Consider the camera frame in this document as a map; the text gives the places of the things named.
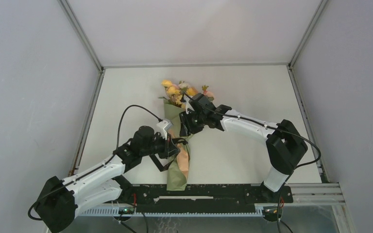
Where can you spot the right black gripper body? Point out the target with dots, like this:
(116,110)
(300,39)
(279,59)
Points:
(192,122)

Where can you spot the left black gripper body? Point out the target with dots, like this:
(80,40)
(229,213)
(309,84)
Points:
(159,145)

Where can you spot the yellow flower stem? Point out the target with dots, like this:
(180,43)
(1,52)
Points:
(174,94)

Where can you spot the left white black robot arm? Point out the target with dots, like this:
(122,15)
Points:
(62,200)

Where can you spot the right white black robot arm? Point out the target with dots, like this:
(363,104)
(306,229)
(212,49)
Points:
(285,146)

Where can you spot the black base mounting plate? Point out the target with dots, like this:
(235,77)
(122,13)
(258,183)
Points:
(211,205)

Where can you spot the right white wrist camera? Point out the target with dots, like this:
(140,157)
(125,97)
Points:
(185,100)

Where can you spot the white slotted cable duct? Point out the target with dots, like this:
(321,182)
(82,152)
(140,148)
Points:
(109,210)

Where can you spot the aluminium frame rail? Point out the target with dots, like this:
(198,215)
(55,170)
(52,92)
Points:
(296,193)

